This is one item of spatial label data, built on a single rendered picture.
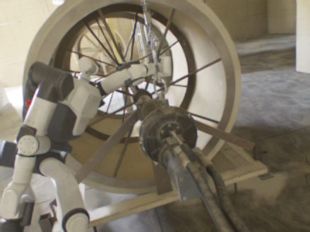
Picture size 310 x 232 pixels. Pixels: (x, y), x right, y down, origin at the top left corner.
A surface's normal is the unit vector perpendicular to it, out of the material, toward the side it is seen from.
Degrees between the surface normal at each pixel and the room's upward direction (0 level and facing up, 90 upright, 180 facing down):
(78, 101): 89
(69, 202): 90
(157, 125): 90
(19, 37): 90
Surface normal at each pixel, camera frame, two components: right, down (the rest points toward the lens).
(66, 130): 0.56, 0.33
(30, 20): 0.24, 0.29
